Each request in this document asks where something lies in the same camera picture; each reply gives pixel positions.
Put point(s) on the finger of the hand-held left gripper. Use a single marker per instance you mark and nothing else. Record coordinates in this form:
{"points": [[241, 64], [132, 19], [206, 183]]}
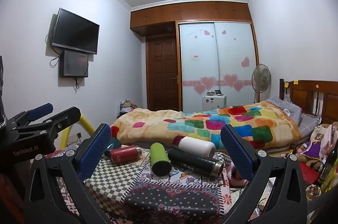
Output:
{"points": [[39, 110], [66, 117]]}

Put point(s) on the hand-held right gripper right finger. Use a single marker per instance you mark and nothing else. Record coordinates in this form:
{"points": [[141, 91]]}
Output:
{"points": [[236, 154]]}

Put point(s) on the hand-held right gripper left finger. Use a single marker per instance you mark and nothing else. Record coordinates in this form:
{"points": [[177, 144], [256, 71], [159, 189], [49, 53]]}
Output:
{"points": [[95, 154]]}

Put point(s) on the red cup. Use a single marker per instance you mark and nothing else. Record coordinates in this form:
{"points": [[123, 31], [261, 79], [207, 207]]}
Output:
{"points": [[124, 155]]}

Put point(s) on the white cup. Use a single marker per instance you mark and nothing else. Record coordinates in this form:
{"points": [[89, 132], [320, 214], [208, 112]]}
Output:
{"points": [[196, 146]]}

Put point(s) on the black cup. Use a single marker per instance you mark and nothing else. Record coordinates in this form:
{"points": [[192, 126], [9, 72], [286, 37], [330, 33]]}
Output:
{"points": [[192, 160]]}

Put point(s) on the green cup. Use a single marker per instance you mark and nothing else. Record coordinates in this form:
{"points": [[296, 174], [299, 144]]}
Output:
{"points": [[159, 160]]}

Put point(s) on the yellow foam tube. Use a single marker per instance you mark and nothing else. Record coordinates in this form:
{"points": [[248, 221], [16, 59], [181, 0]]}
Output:
{"points": [[85, 124]]}

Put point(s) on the teal object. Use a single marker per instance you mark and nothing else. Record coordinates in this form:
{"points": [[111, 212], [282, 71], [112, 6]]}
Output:
{"points": [[115, 143]]}

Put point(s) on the colourful checked blanket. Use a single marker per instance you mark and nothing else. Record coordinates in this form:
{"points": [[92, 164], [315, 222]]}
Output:
{"points": [[211, 123]]}

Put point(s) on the small white cabinet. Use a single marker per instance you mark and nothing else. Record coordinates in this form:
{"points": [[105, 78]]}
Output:
{"points": [[214, 103]]}

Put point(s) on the pile of clothes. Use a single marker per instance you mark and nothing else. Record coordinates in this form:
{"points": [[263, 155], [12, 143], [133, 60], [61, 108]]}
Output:
{"points": [[127, 106]]}

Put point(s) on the small items on cabinet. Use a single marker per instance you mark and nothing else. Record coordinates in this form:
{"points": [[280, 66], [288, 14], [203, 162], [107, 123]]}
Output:
{"points": [[215, 93]]}

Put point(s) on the grey printed pillow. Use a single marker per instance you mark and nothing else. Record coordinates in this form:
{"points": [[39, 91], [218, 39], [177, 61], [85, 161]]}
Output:
{"points": [[286, 109]]}

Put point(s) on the red box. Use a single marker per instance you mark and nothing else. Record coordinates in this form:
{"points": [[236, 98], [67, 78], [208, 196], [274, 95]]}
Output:
{"points": [[309, 172]]}

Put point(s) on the patterned patchwork mat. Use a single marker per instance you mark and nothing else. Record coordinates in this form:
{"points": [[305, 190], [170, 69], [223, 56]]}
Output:
{"points": [[158, 195]]}

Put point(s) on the grey checked pillow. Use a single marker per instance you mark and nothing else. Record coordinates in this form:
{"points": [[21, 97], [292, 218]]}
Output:
{"points": [[309, 123]]}

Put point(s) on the standing fan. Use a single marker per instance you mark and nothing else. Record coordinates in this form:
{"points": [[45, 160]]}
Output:
{"points": [[261, 78]]}

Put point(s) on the plush toy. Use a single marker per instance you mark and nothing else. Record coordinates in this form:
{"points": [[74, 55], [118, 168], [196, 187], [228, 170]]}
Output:
{"points": [[320, 139]]}

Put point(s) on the dark glass bottle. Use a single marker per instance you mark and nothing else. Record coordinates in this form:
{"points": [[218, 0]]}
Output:
{"points": [[328, 168]]}

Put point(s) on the wooden bed headboard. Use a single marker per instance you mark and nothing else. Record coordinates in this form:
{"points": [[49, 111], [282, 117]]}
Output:
{"points": [[311, 97]]}

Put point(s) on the wooden wardrobe with heart stickers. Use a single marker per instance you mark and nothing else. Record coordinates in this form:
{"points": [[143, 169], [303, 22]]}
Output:
{"points": [[206, 54]]}

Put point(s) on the brown wooden door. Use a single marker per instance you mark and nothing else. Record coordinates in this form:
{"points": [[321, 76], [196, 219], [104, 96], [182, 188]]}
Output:
{"points": [[162, 73]]}

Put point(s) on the small wall-mounted monitor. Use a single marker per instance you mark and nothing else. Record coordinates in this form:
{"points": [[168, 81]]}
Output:
{"points": [[74, 64]]}

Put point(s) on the wall-mounted black television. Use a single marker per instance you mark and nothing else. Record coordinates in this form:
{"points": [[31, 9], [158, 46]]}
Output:
{"points": [[75, 32]]}

